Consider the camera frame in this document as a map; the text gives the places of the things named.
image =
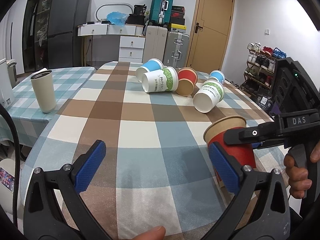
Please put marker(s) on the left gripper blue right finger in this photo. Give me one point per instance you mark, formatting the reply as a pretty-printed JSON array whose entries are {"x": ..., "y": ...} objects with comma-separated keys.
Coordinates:
[{"x": 229, "y": 169}]

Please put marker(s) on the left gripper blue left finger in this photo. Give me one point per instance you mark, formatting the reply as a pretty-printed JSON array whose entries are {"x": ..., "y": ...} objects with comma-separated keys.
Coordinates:
[{"x": 86, "y": 165}]

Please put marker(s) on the red paper cup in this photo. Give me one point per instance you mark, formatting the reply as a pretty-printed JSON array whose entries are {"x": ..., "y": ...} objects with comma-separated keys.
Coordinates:
[
  {"x": 225, "y": 132},
  {"x": 187, "y": 79}
]

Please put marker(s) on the blue paper cup right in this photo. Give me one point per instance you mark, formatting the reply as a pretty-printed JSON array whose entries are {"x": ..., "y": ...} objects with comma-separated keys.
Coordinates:
[{"x": 218, "y": 76}]

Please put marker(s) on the blue paper cup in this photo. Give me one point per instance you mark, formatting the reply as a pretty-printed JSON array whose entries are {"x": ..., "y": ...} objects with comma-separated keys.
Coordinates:
[
  {"x": 150, "y": 66},
  {"x": 218, "y": 76}
]

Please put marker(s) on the white green paper cup front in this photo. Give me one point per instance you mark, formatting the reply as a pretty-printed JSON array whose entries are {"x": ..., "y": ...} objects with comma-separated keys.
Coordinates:
[{"x": 208, "y": 96}]

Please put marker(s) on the white green paper cup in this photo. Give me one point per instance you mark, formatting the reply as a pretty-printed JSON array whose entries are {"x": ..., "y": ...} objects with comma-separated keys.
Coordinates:
[
  {"x": 208, "y": 96},
  {"x": 162, "y": 80}
]

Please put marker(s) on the white green paper cup back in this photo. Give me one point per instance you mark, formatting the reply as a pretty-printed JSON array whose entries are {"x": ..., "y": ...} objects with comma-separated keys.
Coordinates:
[{"x": 162, "y": 80}]

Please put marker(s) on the blue paper cup left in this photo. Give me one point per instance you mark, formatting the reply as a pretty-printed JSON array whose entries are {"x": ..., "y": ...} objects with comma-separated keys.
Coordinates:
[{"x": 150, "y": 66}]

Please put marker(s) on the person's right hand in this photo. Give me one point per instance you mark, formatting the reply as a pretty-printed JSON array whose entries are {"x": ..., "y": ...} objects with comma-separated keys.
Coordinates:
[{"x": 298, "y": 178}]

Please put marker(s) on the person's left hand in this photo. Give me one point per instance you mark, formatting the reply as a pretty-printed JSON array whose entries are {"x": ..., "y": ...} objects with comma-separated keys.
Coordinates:
[{"x": 156, "y": 233}]

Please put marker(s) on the shoe rack with shoes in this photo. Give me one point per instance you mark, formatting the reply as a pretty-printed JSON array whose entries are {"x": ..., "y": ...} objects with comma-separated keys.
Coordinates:
[{"x": 260, "y": 72}]

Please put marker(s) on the checkered tablecloth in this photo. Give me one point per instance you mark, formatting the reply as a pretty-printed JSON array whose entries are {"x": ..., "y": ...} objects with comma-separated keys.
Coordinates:
[{"x": 156, "y": 170}]

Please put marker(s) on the smartphone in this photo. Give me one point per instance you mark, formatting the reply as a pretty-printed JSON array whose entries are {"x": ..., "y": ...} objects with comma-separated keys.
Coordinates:
[{"x": 7, "y": 180}]

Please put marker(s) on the beige steel tumbler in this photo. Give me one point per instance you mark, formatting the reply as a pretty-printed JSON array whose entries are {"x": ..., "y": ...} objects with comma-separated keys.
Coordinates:
[{"x": 42, "y": 83}]

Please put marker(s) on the white small appliance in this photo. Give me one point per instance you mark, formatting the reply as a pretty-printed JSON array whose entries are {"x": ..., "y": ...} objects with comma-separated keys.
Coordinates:
[{"x": 6, "y": 92}]

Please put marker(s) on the wooden door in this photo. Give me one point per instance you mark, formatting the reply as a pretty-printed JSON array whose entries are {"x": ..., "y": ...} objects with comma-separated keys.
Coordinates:
[{"x": 210, "y": 34}]

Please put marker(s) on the silver suitcase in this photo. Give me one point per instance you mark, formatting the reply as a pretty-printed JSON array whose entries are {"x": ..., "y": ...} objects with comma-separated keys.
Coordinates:
[{"x": 176, "y": 49}]

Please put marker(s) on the white drawer desk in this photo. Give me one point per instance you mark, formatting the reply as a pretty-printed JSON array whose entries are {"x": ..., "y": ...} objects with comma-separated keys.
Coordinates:
[{"x": 103, "y": 42}]

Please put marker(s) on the dark glass cabinet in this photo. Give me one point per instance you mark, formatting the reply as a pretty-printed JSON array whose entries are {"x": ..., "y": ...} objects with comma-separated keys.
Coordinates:
[{"x": 35, "y": 35}]

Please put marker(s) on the stack of shoe boxes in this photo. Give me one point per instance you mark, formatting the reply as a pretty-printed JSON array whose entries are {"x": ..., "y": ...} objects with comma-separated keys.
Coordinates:
[{"x": 177, "y": 20}]

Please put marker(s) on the beige suitcase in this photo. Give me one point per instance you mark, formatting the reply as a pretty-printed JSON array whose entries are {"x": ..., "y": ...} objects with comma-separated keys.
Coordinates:
[{"x": 155, "y": 40}]

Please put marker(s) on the blue plastic bag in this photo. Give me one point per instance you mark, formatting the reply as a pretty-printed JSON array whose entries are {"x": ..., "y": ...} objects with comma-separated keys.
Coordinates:
[{"x": 117, "y": 18}]

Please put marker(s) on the black bag on desk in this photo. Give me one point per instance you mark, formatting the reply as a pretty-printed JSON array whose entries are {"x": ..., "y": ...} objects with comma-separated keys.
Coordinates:
[{"x": 138, "y": 15}]

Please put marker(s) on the black refrigerator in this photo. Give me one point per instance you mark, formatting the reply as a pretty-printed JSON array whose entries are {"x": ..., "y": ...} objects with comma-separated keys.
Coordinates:
[{"x": 64, "y": 44}]

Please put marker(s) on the teal suitcase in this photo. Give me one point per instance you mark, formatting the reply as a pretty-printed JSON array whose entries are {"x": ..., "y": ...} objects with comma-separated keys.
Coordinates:
[{"x": 160, "y": 12}]

